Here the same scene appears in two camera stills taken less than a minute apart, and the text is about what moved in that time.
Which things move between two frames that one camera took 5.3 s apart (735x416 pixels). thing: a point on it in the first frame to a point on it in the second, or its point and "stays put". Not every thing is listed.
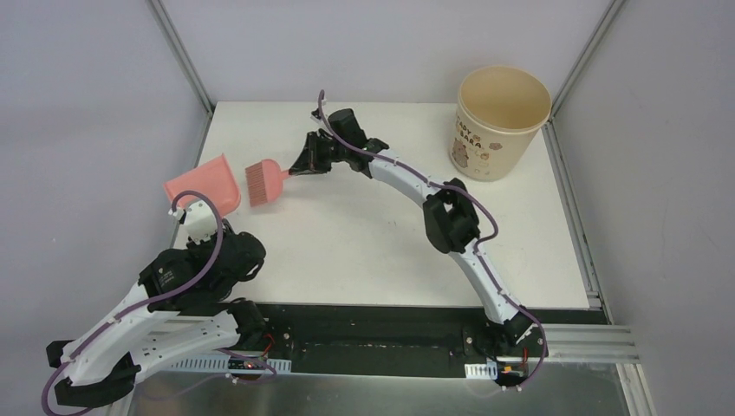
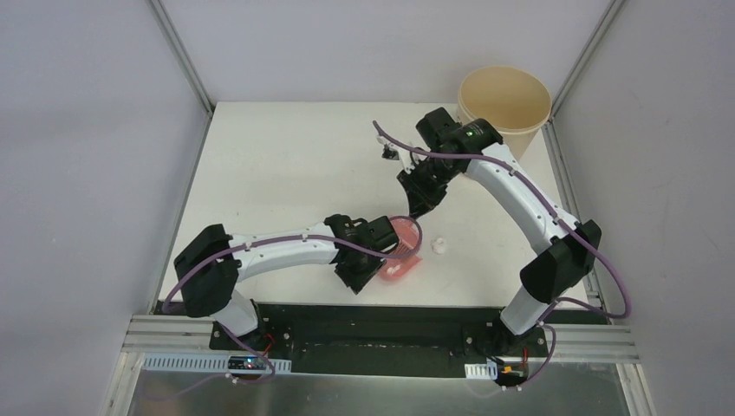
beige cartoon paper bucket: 500,110 stays put
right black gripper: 310,161 to 421,200
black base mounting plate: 387,340 stays put
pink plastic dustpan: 216,178 to 410,235
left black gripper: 217,239 to 363,270
